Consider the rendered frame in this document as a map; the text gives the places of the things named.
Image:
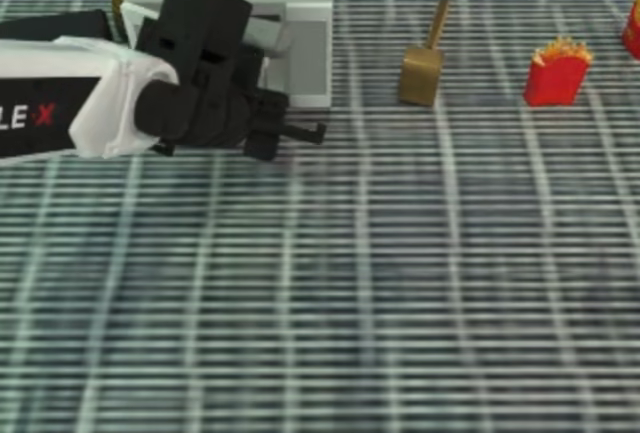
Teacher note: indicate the red french fries box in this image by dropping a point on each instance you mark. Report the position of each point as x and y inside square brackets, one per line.
[555, 78]
[633, 28]

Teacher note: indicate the golden brown hammer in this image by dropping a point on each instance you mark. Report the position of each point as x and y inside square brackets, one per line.
[422, 73]

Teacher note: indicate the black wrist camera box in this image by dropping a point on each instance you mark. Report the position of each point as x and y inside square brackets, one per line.
[200, 28]

